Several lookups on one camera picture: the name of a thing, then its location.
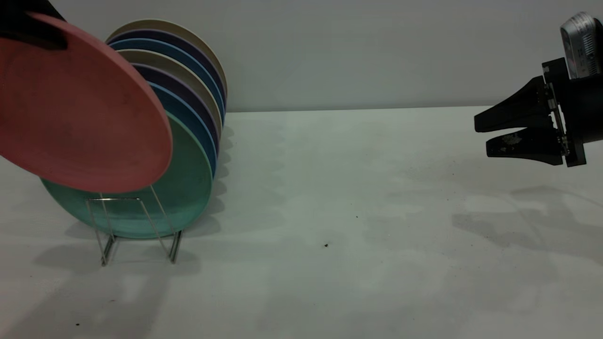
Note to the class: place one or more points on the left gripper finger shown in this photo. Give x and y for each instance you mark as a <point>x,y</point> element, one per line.
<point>28,5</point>
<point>33,33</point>

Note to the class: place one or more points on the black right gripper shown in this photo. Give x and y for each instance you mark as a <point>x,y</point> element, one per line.
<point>579,113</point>

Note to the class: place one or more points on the pink plate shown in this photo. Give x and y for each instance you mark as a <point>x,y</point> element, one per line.
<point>80,117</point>

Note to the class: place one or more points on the blue plate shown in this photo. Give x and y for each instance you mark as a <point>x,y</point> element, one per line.
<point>150,45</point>
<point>174,101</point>

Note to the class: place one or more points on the dark purple plate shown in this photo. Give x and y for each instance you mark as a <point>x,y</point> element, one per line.
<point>155,34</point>
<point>162,75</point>

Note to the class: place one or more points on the beige plate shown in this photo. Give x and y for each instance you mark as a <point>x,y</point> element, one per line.
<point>155,23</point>
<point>155,57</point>

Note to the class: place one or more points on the green plate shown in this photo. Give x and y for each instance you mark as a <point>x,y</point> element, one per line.
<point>188,188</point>

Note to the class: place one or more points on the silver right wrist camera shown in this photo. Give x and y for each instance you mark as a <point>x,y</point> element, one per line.
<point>582,47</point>

